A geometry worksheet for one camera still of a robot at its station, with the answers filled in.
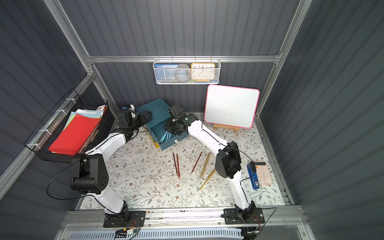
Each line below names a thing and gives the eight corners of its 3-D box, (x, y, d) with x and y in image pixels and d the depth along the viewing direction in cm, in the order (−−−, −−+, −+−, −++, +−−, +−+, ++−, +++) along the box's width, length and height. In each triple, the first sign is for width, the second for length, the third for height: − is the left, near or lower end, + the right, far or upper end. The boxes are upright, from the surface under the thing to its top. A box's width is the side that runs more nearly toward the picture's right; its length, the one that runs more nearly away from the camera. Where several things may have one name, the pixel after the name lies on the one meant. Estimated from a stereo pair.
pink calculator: (259, 185, 86) (260, 183, 84) (253, 163, 95) (254, 161, 93) (272, 185, 86) (273, 183, 84) (265, 163, 95) (266, 161, 93)
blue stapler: (250, 189, 84) (253, 187, 81) (245, 166, 93) (247, 163, 90) (257, 189, 84) (260, 187, 81) (252, 166, 93) (253, 163, 90)
